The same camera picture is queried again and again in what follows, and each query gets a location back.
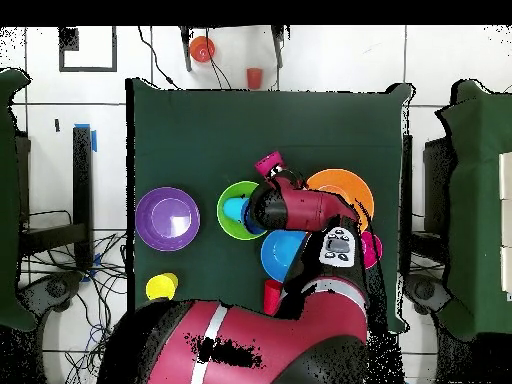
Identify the short crimson cup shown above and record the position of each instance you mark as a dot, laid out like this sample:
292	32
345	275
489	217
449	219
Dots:
266	160

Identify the light blue cup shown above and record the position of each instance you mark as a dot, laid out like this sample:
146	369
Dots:
234	208

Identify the green bowl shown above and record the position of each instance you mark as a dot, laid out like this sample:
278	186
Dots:
228	228

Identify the large orange bowl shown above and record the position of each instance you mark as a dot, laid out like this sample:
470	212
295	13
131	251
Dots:
352	188

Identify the light blue bowl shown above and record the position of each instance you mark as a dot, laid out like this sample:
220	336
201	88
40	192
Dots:
280	256

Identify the purple bowl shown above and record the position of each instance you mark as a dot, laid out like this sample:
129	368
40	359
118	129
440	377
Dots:
167	219

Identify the small crimson bowl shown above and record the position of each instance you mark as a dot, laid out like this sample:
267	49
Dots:
372	250

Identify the tall red cup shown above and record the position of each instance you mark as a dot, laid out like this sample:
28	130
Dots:
272	298

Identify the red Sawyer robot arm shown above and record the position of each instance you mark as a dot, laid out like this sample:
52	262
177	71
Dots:
312	208

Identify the dark green tablecloth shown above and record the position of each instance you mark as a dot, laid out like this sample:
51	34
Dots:
220	120

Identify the orange-red cup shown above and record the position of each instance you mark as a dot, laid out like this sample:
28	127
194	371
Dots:
254	78

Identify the small orange bowl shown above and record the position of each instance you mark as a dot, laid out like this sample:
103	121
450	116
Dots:
202	48

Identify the yellow cup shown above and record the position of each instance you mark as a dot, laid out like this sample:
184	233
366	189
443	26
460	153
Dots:
160	288

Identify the blue tape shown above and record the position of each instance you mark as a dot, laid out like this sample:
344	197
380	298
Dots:
94	140

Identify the green cloth covered table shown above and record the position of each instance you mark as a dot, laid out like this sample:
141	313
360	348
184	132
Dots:
480	200
8	200

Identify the white boxes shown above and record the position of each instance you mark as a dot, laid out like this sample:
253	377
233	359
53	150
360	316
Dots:
507	180

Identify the black metal table frame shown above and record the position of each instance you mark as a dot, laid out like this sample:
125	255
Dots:
407	180
82	180

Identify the black square frame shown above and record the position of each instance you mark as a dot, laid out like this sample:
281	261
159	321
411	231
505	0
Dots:
68	40

